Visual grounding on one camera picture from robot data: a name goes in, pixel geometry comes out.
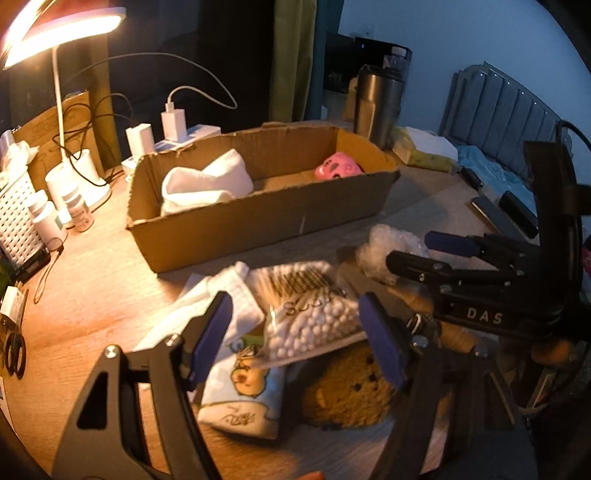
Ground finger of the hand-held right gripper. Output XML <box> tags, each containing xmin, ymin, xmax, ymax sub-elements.
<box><xmin>386</xmin><ymin>250</ymin><xmax>540</xmax><ymax>303</ymax></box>
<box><xmin>424</xmin><ymin>230</ymin><xmax>542</xmax><ymax>275</ymax></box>

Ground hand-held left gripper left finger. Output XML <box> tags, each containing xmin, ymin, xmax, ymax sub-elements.
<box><xmin>51</xmin><ymin>291</ymin><xmax>234</xmax><ymax>480</ymax></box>

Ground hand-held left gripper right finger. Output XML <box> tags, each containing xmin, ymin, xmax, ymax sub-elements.
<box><xmin>359</xmin><ymin>292</ymin><xmax>539</xmax><ymax>480</ymax></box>

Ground clear bubble wrap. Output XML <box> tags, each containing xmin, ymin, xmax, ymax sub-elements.
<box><xmin>355</xmin><ymin>224</ymin><xmax>432</xmax><ymax>283</ymax></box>

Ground brown plush toy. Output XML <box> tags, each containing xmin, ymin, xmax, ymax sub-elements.
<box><xmin>301</xmin><ymin>265</ymin><xmax>485</xmax><ymax>430</ymax></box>

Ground cartoon print tissue packet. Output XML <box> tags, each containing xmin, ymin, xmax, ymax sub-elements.
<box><xmin>198</xmin><ymin>335</ymin><xmax>287</xmax><ymax>439</ymax></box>

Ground clear bag of cotton swabs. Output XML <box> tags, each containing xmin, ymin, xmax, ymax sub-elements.
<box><xmin>249</xmin><ymin>261</ymin><xmax>368</xmax><ymax>365</ymax></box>

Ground cardboard box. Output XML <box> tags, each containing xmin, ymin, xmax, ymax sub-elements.
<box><xmin>126</xmin><ymin>126</ymin><xmax>401</xmax><ymax>274</ymax></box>

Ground person's right hand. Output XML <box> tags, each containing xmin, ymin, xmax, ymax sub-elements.
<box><xmin>530</xmin><ymin>339</ymin><xmax>585</xmax><ymax>370</ymax></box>

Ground black flat case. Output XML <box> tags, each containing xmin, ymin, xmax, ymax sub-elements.
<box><xmin>471</xmin><ymin>196</ymin><xmax>523</xmax><ymax>239</ymax></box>

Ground black remote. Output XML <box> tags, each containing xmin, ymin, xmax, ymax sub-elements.
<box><xmin>499</xmin><ymin>191</ymin><xmax>540</xmax><ymax>239</ymax></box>

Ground blue bedding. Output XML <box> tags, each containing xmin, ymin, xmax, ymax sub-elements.
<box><xmin>457</xmin><ymin>144</ymin><xmax>536</xmax><ymax>208</ymax></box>

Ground yellow tissue pack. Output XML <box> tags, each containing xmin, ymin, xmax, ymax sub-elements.
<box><xmin>390</xmin><ymin>126</ymin><xmax>459</xmax><ymax>172</ymax></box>

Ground pink toy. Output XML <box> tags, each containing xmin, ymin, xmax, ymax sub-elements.
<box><xmin>315</xmin><ymin>151</ymin><xmax>365</xmax><ymax>181</ymax></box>

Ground grey headboard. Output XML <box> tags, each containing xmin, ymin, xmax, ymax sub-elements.
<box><xmin>438</xmin><ymin>62</ymin><xmax>574</xmax><ymax>195</ymax></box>

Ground white sock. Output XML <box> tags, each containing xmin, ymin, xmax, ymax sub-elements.
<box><xmin>161</xmin><ymin>148</ymin><xmax>254</xmax><ymax>215</ymax></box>

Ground steel tumbler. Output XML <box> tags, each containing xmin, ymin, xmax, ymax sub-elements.
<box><xmin>353</xmin><ymin>65</ymin><xmax>406</xmax><ymax>149</ymax></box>

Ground pill bottle with pink label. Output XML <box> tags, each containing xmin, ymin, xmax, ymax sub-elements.
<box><xmin>58</xmin><ymin>181</ymin><xmax>96</xmax><ymax>232</ymax></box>

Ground white power strip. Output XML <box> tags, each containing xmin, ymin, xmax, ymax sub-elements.
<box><xmin>121</xmin><ymin>124</ymin><xmax>222</xmax><ymax>178</ymax></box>

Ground black scissors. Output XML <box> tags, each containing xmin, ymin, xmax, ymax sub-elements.
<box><xmin>4</xmin><ymin>330</ymin><xmax>27</xmax><ymax>380</ymax></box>

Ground white pill bottle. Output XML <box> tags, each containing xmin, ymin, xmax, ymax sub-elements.
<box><xmin>28</xmin><ymin>189</ymin><xmax>68</xmax><ymax>244</ymax></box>

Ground black box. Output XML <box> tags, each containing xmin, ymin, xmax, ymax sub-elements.
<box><xmin>323</xmin><ymin>31</ymin><xmax>413</xmax><ymax>93</ymax></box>

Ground white plastic basket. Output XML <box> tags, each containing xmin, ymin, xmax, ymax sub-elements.
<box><xmin>0</xmin><ymin>178</ymin><xmax>47</xmax><ymax>269</ymax></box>

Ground teal curtain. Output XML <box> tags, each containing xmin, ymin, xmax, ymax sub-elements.
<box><xmin>307</xmin><ymin>0</ymin><xmax>345</xmax><ymax>121</ymax></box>

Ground brown cardboard piece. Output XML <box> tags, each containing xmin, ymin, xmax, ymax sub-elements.
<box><xmin>11</xmin><ymin>90</ymin><xmax>105</xmax><ymax>191</ymax></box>

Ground white desk lamp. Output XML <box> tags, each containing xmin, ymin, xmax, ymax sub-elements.
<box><xmin>0</xmin><ymin>0</ymin><xmax>127</xmax><ymax>208</ymax></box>

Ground black device with strap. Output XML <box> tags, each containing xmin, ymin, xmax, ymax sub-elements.
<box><xmin>9</xmin><ymin>244</ymin><xmax>64</xmax><ymax>304</ymax></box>

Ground white charger with cable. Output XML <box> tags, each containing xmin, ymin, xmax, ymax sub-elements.
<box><xmin>161</xmin><ymin>102</ymin><xmax>188</xmax><ymax>141</ymax></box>

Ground white cable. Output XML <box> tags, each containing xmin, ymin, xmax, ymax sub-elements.
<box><xmin>166</xmin><ymin>84</ymin><xmax>238</xmax><ymax>112</ymax></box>

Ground black cable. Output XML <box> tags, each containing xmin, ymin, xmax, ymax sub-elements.
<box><xmin>55</xmin><ymin>53</ymin><xmax>218</xmax><ymax>183</ymax></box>

